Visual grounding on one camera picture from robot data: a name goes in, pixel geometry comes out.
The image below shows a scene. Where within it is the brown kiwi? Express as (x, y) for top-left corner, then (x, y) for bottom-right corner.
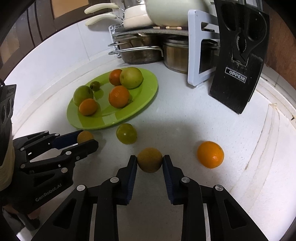
(137, 148), (163, 173)
(77, 131), (94, 144)

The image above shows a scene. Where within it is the small orange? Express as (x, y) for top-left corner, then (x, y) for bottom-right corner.
(78, 98), (98, 116)
(196, 141), (224, 169)

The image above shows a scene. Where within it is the green apple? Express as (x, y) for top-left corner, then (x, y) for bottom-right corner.
(119, 67), (144, 89)
(72, 85), (93, 107)

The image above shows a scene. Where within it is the small dark green citrus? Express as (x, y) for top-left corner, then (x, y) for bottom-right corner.
(90, 81), (101, 91)

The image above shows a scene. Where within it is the large orange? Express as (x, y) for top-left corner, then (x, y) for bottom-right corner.
(108, 85), (130, 108)

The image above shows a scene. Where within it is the left hand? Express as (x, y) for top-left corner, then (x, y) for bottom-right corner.
(3, 204), (41, 220)

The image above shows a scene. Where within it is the green plate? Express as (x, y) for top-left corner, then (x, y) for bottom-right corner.
(67, 67), (158, 130)

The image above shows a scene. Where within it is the green citrus near plate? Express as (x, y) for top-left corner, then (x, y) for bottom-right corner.
(116, 123), (137, 145)

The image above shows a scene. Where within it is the steel pan lower left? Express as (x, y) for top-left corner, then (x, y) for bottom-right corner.
(108, 34), (164, 65)

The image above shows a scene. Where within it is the steel pot lower right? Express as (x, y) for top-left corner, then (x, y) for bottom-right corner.
(164, 36), (218, 74)

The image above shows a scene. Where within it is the cream saucepan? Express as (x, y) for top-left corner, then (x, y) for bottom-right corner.
(85, 4), (154, 29)

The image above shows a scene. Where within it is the beaded wooden trivet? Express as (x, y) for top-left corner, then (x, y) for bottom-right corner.
(152, 26), (182, 30)

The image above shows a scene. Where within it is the white ceramic pot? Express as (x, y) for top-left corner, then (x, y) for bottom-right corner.
(145, 0), (213, 27)

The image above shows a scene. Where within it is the grey white pot rack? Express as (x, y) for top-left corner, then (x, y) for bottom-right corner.
(109, 9), (219, 86)

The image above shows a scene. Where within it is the black knife block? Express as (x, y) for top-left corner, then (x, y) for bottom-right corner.
(209, 1), (270, 114)

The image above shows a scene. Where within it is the dark wooden window frame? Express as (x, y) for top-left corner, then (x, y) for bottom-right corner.
(1, 0), (110, 80)

